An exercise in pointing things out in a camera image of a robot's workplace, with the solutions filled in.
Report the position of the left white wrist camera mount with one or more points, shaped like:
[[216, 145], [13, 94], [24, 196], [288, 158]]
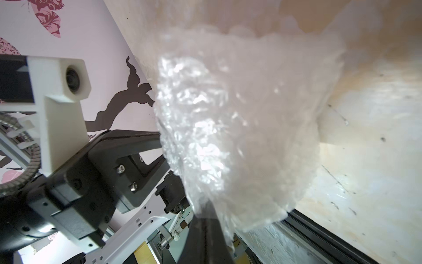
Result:
[[44, 94]]

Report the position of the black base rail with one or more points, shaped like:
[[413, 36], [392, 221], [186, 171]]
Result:
[[300, 240]]

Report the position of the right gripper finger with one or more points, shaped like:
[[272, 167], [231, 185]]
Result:
[[205, 243]]

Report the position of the left metal flex conduit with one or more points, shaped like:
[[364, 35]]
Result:
[[19, 144]]

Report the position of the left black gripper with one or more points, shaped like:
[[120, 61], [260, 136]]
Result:
[[75, 201]]

